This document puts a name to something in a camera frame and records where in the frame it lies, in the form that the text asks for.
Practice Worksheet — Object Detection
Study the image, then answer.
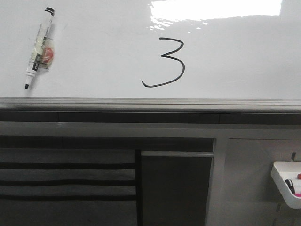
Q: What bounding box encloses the white glossy whiteboard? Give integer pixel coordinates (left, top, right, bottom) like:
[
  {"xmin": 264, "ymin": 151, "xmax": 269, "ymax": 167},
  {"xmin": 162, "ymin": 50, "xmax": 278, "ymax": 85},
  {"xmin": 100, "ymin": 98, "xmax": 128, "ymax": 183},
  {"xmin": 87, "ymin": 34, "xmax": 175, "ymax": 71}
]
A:
[{"xmin": 0, "ymin": 0, "xmax": 301, "ymax": 113}]

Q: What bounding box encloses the white black-tipped whiteboard marker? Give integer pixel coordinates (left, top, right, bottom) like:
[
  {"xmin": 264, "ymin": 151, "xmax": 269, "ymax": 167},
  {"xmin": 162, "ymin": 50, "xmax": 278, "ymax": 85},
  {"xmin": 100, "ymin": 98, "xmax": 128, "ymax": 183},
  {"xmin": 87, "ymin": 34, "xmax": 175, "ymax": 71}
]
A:
[{"xmin": 25, "ymin": 7, "xmax": 55, "ymax": 89}]

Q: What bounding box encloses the white plastic marker tray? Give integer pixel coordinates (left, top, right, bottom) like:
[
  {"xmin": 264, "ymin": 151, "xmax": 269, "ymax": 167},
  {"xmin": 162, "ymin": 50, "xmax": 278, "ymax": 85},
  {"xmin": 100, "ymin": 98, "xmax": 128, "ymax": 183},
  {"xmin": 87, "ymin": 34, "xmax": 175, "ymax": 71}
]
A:
[{"xmin": 271, "ymin": 161, "xmax": 301, "ymax": 209}]

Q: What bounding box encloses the dark grey panel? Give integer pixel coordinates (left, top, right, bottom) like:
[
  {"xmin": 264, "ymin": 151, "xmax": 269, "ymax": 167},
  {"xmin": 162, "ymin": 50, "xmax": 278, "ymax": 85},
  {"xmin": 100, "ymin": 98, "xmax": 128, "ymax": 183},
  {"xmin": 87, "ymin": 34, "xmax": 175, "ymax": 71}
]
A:
[{"xmin": 142, "ymin": 151, "xmax": 214, "ymax": 226}]

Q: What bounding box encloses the black capped marker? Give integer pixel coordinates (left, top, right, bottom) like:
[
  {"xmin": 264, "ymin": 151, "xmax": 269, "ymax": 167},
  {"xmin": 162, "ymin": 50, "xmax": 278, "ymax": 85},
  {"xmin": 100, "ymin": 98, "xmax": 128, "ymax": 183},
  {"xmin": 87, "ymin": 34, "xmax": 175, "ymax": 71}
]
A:
[{"xmin": 285, "ymin": 179, "xmax": 295, "ymax": 194}]

